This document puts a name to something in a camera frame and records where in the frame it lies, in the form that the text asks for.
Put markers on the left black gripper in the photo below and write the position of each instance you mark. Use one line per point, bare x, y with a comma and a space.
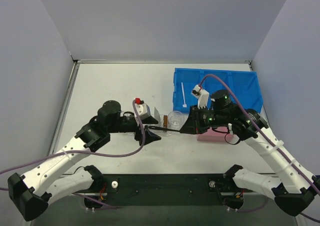
136, 127

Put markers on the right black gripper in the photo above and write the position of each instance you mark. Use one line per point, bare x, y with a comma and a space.
195, 121

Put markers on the black toothbrush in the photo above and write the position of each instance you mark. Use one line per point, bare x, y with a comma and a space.
162, 129

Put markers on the white red-capped toothpaste tube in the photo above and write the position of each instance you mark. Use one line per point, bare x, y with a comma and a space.
157, 115

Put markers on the white toothbrush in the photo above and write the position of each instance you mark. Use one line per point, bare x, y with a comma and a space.
184, 105

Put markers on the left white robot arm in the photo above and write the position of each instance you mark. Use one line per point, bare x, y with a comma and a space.
33, 191

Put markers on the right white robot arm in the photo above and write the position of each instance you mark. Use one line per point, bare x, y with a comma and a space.
294, 187

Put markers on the clear textured oval tray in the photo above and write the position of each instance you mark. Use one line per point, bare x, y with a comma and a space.
164, 133

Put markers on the pink plastic box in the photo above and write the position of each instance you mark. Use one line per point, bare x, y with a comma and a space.
217, 136

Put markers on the blue compartment bin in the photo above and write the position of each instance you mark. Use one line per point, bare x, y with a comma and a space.
244, 84

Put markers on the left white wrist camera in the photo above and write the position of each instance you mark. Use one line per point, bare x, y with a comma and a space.
141, 109

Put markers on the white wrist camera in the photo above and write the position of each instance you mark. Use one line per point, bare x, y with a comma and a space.
201, 95
141, 109

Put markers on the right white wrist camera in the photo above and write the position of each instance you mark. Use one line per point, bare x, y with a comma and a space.
201, 95

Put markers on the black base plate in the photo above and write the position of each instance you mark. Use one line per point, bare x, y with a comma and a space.
147, 190

